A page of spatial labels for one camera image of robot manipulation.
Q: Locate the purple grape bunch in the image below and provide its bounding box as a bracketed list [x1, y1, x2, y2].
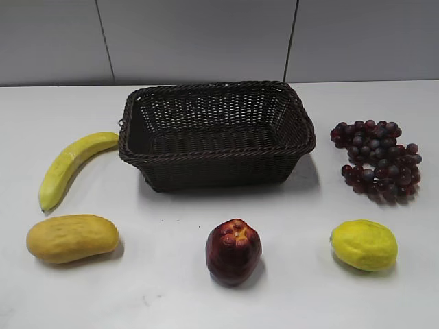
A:
[330, 119, 422, 204]

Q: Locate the dark woven wicker basket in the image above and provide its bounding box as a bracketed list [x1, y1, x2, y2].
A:
[119, 81, 316, 192]

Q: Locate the red apple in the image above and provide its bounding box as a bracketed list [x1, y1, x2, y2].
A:
[205, 218, 262, 287]

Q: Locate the yellow banana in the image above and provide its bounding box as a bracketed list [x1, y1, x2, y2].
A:
[38, 132, 119, 212]

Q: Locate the yellow lemon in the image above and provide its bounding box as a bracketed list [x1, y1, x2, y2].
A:
[330, 219, 399, 271]

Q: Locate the orange-yellow mango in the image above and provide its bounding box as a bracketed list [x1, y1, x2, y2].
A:
[26, 214, 119, 264]

